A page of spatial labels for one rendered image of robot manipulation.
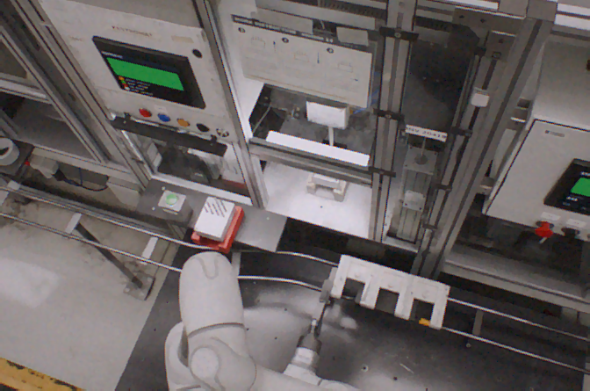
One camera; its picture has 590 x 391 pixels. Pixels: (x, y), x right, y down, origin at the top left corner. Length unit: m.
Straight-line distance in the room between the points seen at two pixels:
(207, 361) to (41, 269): 2.10
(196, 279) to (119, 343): 1.67
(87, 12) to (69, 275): 1.99
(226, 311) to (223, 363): 0.12
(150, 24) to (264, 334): 1.22
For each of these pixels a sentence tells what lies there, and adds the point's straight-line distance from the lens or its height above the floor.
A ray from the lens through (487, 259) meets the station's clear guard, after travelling 1.94.
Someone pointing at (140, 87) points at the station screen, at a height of 1.59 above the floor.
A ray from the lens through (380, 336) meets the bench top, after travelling 2.11.
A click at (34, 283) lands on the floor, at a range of 3.27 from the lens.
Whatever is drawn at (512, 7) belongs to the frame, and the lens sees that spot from 1.02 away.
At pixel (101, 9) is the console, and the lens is 1.38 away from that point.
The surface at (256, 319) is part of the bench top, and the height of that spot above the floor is 0.68.
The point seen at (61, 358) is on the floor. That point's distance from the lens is 3.09.
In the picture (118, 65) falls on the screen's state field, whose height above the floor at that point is 1.66.
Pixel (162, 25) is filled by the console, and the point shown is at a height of 1.82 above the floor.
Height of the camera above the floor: 2.74
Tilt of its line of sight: 61 degrees down
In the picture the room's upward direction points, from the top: 9 degrees counter-clockwise
